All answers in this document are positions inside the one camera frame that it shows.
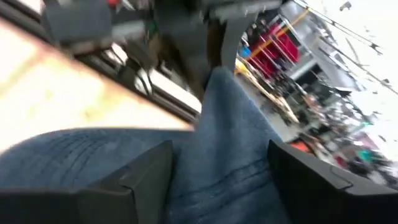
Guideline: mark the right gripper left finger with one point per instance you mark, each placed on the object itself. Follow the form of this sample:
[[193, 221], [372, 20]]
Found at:
[[140, 193]]

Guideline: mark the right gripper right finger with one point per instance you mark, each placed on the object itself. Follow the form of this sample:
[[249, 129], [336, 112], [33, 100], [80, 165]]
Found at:
[[304, 193]]

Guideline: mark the wooden workbench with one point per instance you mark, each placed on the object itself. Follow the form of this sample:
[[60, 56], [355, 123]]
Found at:
[[270, 96]]

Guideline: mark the blue denim cap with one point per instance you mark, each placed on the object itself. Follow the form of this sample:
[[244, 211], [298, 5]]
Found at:
[[224, 140]]

